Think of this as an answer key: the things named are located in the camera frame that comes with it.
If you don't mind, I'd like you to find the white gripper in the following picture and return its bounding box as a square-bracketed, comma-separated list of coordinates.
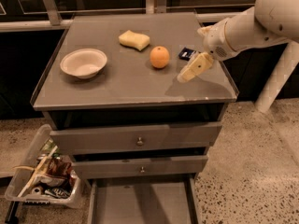
[177, 19, 237, 83]

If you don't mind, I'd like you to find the orange fruit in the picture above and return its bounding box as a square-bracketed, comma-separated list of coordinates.
[149, 46, 170, 69]

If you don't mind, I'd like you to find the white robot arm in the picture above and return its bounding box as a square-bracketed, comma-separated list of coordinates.
[178, 0, 299, 83]

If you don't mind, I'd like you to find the grey drawer cabinet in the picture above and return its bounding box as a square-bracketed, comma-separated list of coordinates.
[30, 12, 240, 182]

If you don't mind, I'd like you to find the grey middle drawer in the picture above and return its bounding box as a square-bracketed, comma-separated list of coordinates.
[73, 155, 207, 179]

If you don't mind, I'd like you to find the grey top drawer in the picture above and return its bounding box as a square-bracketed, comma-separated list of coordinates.
[50, 122, 221, 155]

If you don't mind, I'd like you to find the grey open bottom drawer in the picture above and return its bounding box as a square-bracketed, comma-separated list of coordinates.
[87, 175, 202, 224]

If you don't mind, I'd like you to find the yellow sponge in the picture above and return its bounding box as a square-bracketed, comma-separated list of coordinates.
[119, 30, 150, 51]

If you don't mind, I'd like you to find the white paper bowl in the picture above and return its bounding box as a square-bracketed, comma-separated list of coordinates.
[60, 49, 107, 79]

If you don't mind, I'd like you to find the brown snack bag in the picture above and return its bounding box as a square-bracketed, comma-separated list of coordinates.
[41, 159, 71, 187]

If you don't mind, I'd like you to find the black striped packet in bin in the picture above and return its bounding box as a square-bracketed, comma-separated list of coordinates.
[45, 188, 70, 199]

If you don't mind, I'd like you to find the clear plastic bin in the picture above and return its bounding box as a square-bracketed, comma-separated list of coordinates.
[5, 124, 82, 208]

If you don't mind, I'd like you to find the metal railing frame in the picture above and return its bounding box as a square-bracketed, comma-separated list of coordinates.
[0, 0, 255, 32]

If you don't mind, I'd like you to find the white diagonal post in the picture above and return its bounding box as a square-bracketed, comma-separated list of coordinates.
[255, 42, 299, 113]

